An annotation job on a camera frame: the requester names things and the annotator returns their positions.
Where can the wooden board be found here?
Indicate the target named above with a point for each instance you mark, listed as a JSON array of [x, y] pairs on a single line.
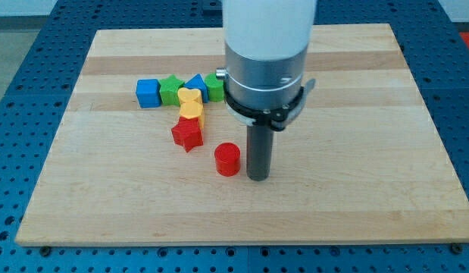
[[362, 164]]

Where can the green cylinder block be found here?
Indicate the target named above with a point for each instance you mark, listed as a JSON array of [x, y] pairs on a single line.
[[215, 88]]

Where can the green star block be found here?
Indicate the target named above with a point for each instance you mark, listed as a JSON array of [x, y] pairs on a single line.
[[169, 90]]

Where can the blue triangle block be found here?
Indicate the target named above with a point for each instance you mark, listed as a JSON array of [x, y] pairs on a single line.
[[197, 82]]

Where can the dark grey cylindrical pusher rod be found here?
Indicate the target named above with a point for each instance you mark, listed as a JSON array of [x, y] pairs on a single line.
[[258, 152]]

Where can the red cylinder block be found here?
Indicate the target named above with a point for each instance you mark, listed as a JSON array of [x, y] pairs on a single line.
[[227, 159]]

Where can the blue cube block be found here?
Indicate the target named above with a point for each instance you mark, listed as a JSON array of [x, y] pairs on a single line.
[[147, 93]]

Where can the yellow hexagon block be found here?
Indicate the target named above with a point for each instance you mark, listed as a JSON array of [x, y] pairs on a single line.
[[192, 110]]

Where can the red star block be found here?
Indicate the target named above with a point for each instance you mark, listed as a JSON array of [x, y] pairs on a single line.
[[187, 133]]

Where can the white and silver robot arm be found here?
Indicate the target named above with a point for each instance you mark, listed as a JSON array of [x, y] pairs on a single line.
[[266, 42]]

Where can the yellow heart block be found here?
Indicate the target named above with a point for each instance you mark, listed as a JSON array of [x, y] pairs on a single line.
[[189, 95]]

